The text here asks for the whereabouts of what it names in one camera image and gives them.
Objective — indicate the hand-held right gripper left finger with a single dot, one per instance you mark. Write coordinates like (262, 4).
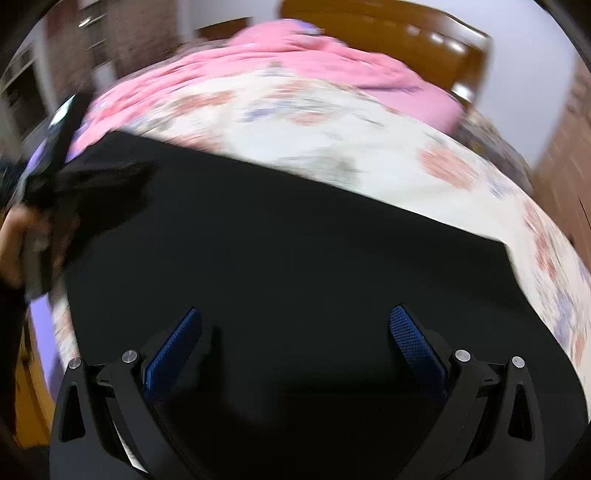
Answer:
(173, 350)

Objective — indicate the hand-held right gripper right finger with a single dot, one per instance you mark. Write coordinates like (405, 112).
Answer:
(415, 350)

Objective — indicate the black pants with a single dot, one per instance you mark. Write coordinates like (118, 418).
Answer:
(286, 267)

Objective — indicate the person's left hand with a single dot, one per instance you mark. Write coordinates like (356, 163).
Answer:
(11, 244)

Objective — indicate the floral blanket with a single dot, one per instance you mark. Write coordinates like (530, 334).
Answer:
(369, 147)

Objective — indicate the nightstand with floral cover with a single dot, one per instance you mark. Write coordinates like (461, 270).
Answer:
(498, 147)

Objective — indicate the wooden wardrobe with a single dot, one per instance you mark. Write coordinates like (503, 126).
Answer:
(568, 152)

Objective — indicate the pink quilt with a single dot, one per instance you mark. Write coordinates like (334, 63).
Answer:
(300, 60)

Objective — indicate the wooden headboard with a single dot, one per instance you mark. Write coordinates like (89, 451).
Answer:
(406, 41)

